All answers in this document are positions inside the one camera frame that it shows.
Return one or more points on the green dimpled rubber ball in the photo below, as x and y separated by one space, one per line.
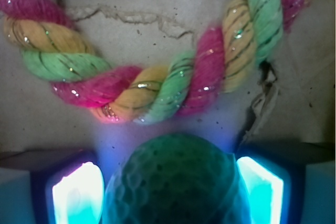
177 178

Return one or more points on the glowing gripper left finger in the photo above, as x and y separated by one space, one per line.
51 187

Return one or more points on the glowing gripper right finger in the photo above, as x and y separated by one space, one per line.
289 183

